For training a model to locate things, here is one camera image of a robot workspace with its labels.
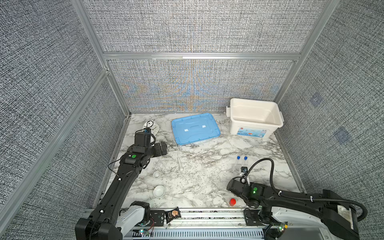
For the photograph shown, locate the small white ceramic dish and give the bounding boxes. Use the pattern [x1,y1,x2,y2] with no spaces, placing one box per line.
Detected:
[153,171,161,179]

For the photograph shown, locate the white plastic storage bin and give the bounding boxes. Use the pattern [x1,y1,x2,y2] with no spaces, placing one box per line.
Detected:
[226,98,284,139]

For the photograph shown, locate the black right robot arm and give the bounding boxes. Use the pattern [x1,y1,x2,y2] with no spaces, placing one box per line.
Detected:
[227,176,368,240]

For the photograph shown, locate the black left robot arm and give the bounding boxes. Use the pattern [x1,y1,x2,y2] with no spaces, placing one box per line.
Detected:
[75,142,168,240]

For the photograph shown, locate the white alarm clock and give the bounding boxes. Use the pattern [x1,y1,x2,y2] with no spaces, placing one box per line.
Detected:
[143,120,160,136]

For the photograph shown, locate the blue plastic bin lid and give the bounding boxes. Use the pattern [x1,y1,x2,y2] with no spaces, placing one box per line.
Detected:
[171,113,221,146]

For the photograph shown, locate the small circuit board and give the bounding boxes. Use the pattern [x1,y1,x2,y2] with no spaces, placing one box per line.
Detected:
[165,207,181,224]

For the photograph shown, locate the red capped vial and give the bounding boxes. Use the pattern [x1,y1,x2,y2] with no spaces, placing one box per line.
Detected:
[229,198,237,207]

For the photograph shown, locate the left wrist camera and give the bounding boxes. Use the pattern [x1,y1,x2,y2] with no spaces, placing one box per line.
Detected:
[133,128,156,153]

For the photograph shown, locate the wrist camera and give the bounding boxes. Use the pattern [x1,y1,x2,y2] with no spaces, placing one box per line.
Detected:
[240,167,250,185]
[133,128,156,153]

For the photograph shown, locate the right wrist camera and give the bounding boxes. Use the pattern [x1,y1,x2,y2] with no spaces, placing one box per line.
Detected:
[240,167,250,185]

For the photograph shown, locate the aluminium front rail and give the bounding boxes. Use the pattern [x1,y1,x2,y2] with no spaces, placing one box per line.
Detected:
[77,207,331,240]

